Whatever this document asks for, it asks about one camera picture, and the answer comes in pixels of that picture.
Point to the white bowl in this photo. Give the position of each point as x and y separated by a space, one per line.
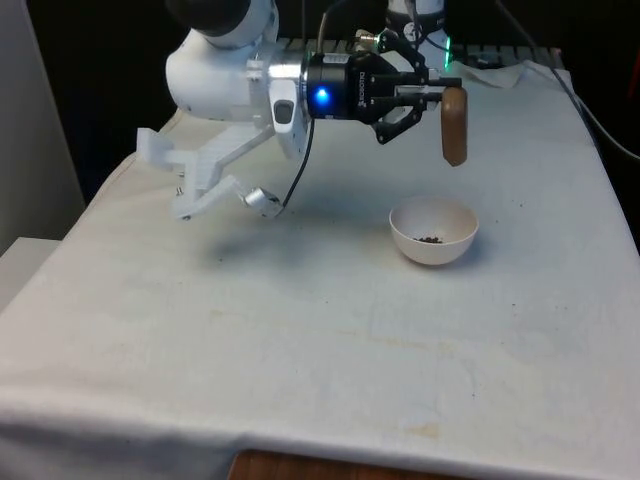
432 252

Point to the brown wooden cup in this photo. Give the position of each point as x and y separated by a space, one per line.
454 130

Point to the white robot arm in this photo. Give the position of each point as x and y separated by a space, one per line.
215 80

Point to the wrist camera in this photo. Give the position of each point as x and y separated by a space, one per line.
287 125

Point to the coffee beans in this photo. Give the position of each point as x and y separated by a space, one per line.
430 239

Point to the white printed bracket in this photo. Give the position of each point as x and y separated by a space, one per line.
200 167

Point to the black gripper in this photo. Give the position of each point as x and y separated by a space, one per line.
340 85

